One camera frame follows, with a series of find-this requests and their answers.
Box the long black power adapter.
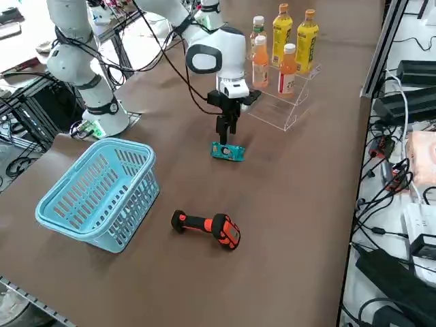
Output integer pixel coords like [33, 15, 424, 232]
[373, 87, 436, 124]

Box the black orange barcode scanner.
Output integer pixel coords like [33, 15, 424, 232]
[170, 208, 242, 253]

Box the white cable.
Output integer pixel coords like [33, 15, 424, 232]
[384, 67, 425, 205]

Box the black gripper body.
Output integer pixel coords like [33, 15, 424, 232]
[207, 89, 245, 119]

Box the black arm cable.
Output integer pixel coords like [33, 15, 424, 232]
[56, 0, 222, 115]

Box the light blue plastic basket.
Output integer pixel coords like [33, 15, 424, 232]
[35, 136, 161, 254]

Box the white power strip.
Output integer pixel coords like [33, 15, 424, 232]
[403, 202, 436, 239]

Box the clear acrylic stepped shelf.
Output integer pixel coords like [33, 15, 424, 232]
[246, 60, 322, 133]

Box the teal potato chips packet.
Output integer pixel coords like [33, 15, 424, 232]
[210, 140, 247, 164]

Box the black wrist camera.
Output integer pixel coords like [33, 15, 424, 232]
[239, 88, 263, 112]

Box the aluminium frame post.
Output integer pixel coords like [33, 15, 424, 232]
[360, 0, 409, 99]

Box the pale tea bottle white cap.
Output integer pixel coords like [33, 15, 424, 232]
[249, 15, 269, 61]

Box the pink soft pack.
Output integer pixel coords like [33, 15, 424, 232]
[406, 130, 436, 187]

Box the orange juice bottle white cap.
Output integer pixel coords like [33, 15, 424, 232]
[277, 43, 298, 99]
[251, 35, 270, 91]

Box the yellow drink bottle orange cap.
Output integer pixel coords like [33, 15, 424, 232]
[294, 9, 320, 75]
[271, 3, 294, 68]

